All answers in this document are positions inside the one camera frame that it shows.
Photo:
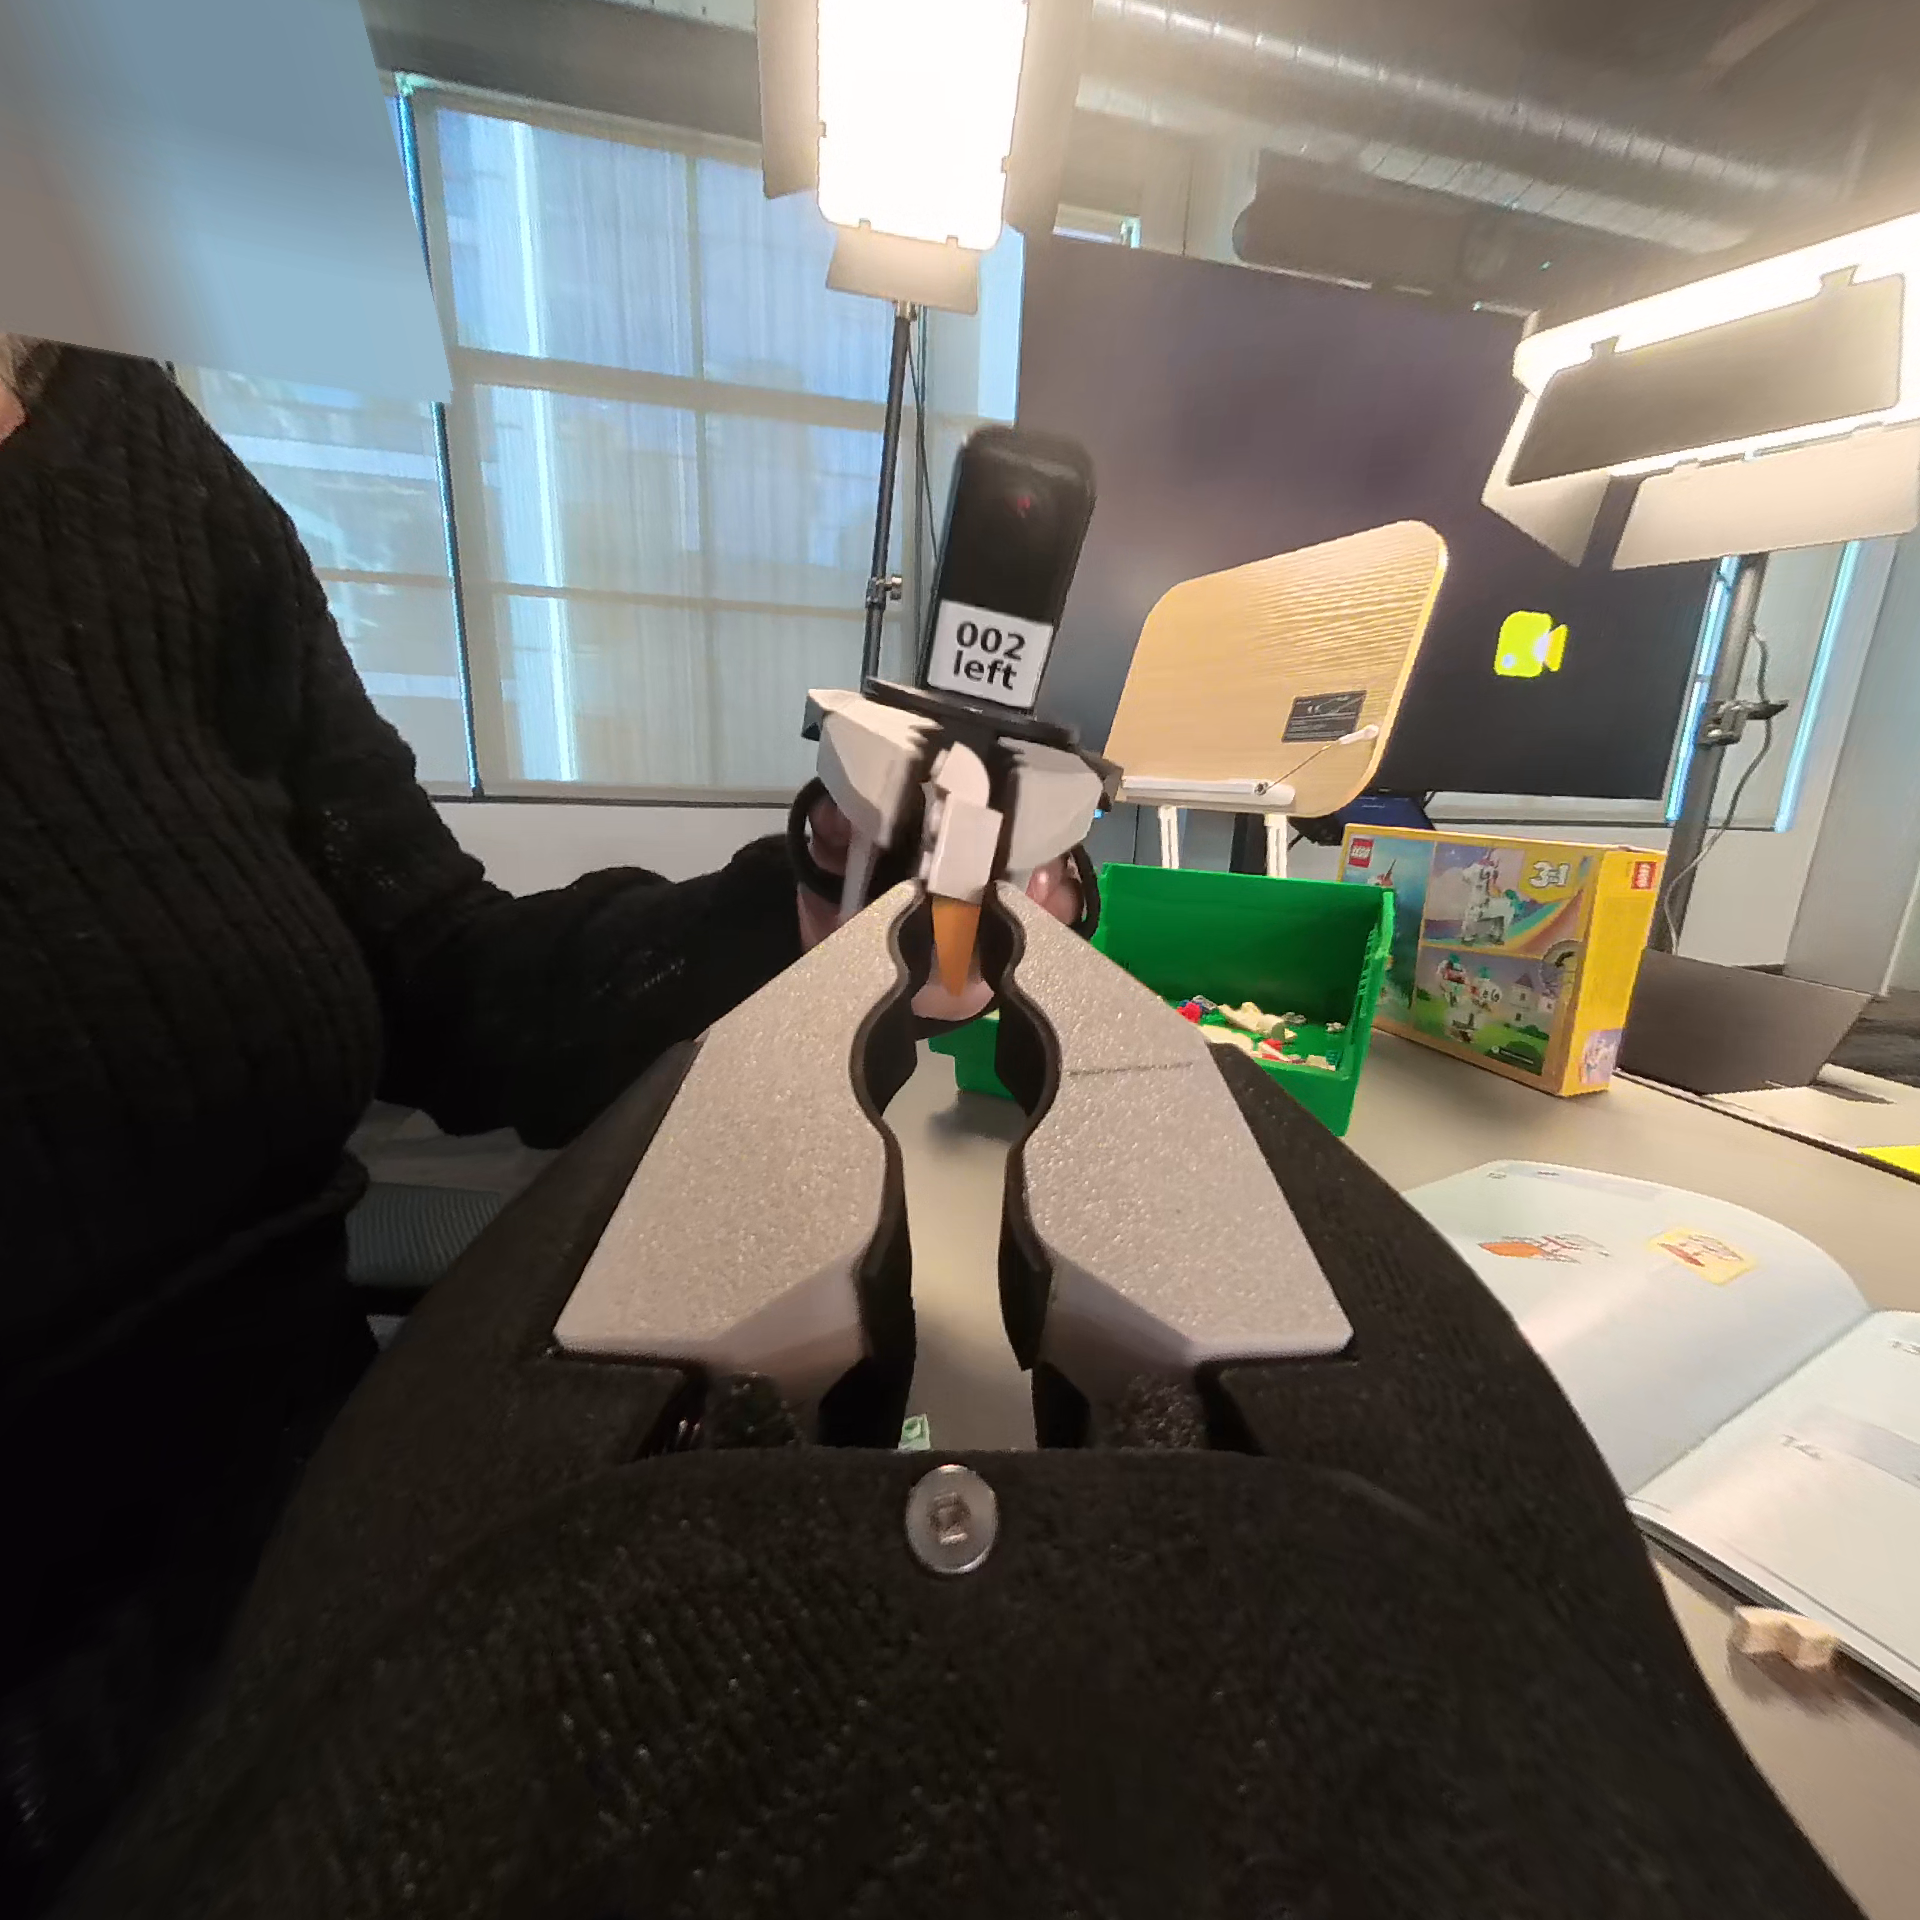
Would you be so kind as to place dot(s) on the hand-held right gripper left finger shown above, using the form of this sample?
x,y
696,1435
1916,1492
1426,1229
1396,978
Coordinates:
x,y
720,1201

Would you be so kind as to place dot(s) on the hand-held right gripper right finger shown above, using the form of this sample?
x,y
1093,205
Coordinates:
x,y
1185,1201

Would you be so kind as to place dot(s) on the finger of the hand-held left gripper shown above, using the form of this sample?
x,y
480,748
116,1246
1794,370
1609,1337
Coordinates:
x,y
870,773
1049,820

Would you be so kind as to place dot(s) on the white and orange lego assembly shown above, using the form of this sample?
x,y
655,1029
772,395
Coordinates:
x,y
953,939

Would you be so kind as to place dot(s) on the green plastic bin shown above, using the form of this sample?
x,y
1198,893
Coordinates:
x,y
1245,939

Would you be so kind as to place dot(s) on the pile of loose lego pieces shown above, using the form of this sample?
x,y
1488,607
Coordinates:
x,y
1253,1028

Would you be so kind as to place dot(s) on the yellow lego set box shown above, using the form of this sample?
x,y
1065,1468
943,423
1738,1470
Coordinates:
x,y
1501,962

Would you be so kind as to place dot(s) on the small beige lego piece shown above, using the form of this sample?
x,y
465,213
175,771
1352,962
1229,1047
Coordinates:
x,y
1786,1639

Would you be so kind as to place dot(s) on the person's left hand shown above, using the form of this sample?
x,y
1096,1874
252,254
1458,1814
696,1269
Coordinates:
x,y
956,999

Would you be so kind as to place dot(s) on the black light stand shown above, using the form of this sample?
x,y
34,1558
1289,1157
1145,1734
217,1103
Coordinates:
x,y
1722,721
888,494

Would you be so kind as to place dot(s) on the wooden book stand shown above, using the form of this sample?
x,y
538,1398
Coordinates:
x,y
1276,662

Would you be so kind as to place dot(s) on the grey office chair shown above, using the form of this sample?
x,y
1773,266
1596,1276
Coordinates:
x,y
429,1231

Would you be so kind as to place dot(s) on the large dark monitor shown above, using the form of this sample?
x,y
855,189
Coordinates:
x,y
1276,421

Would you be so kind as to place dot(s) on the large window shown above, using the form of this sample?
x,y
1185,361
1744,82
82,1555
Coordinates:
x,y
600,452

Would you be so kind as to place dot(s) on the studio light panel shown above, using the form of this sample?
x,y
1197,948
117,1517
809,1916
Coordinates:
x,y
914,119
1650,413

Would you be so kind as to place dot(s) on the open instruction booklet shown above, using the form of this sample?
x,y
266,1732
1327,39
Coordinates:
x,y
1650,1306

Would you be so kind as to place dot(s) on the dark grey folded panel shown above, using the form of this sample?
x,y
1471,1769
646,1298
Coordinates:
x,y
1741,1020

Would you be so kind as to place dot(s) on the person's torso black sweater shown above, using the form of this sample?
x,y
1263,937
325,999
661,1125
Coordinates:
x,y
181,901

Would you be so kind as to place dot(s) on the yellow paper sheet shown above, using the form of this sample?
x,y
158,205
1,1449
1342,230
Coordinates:
x,y
1894,1157

